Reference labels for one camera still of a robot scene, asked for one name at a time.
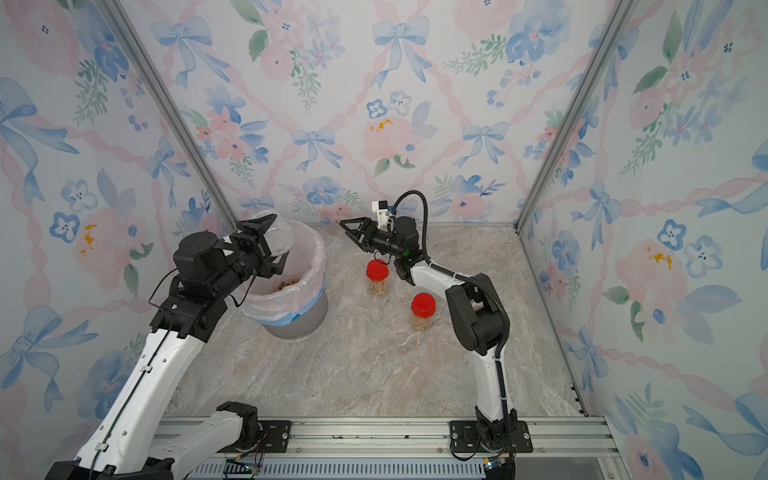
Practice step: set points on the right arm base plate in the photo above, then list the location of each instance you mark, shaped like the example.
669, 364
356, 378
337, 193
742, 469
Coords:
476, 436

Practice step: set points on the aluminium corner post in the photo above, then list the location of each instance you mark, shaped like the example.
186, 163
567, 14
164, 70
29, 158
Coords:
608, 42
117, 19

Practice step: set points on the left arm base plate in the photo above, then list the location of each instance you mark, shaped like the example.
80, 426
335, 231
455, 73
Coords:
272, 436

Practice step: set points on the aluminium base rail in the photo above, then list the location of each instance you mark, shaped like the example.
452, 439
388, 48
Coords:
418, 448

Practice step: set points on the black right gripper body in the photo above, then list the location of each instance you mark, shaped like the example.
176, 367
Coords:
383, 241

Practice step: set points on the clear jar with peanuts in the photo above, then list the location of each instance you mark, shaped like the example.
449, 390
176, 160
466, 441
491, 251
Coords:
421, 324
379, 288

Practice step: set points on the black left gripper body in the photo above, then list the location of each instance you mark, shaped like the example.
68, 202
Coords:
246, 265

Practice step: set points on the red jar lid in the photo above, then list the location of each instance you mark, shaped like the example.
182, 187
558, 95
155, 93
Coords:
377, 271
423, 306

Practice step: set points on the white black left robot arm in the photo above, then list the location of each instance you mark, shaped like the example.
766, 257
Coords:
121, 447

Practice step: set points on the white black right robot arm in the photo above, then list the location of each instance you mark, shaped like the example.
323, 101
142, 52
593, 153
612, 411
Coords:
478, 318

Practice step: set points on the pink trash bag liner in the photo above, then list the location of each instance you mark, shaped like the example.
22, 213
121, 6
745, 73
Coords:
294, 303

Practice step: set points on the aluminium corner post right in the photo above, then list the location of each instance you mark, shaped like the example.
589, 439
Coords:
608, 42

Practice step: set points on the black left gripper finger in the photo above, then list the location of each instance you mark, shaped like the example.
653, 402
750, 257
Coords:
257, 227
273, 266

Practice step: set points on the metal mesh trash bin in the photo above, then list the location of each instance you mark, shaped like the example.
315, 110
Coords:
305, 323

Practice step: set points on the aluminium corner post left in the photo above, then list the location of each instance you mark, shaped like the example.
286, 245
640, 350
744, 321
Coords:
117, 19

